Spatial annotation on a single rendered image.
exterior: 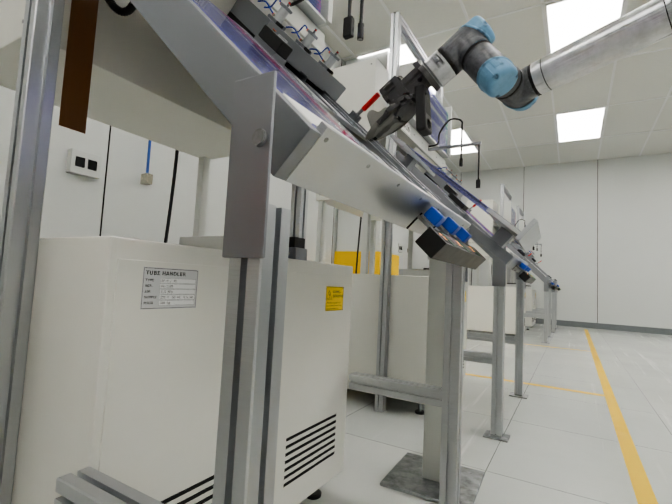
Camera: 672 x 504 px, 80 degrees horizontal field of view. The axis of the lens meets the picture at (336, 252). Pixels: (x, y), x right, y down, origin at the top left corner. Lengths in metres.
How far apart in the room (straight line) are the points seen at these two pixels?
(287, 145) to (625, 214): 8.25
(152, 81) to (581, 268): 7.90
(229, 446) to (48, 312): 0.43
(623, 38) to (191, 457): 1.10
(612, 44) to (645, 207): 7.61
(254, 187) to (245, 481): 0.25
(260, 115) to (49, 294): 0.48
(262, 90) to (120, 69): 0.71
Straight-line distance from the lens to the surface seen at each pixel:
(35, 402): 0.79
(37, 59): 0.85
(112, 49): 1.09
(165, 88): 1.15
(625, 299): 8.44
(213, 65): 0.54
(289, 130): 0.42
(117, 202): 2.56
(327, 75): 1.18
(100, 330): 0.63
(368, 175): 0.53
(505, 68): 0.98
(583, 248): 8.44
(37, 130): 0.83
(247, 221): 0.37
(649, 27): 1.05
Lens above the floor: 0.57
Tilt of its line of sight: 4 degrees up
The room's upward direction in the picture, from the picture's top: 3 degrees clockwise
